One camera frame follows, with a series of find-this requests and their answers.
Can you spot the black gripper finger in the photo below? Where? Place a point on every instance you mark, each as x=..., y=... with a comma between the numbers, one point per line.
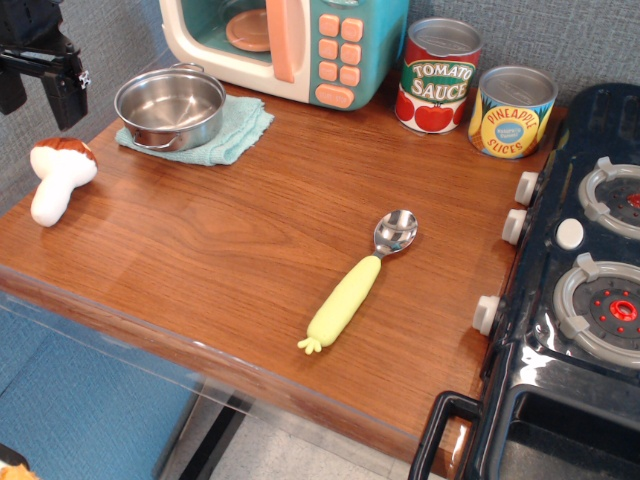
x=67, y=101
x=12, y=92

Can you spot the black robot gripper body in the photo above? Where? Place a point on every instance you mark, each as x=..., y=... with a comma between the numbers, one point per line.
x=34, y=27

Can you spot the silver steel pot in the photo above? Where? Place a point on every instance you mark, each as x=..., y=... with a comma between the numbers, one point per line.
x=172, y=109

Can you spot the plush white brown mushroom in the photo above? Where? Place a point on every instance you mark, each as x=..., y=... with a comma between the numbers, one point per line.
x=62, y=164

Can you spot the light teal folded cloth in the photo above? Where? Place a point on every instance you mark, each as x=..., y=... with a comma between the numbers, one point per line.
x=244, y=122

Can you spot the teal cream toy microwave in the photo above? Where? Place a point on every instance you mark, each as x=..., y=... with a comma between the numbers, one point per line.
x=332, y=54

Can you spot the clear acrylic table guard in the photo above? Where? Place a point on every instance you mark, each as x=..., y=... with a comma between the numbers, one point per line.
x=77, y=404

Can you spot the tomato sauce can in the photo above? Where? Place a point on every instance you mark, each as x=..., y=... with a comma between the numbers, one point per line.
x=440, y=62

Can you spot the orange plush toy corner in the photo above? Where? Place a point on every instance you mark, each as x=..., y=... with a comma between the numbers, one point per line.
x=17, y=472

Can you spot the black metal table leg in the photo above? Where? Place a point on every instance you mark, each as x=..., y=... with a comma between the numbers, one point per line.
x=216, y=441

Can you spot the pineapple slices can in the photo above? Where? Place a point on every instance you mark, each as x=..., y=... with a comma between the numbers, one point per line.
x=512, y=108

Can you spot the black toy stove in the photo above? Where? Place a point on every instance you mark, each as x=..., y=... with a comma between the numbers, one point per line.
x=560, y=397

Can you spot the spoon with yellow handle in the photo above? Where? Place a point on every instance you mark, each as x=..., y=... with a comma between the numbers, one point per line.
x=393, y=233

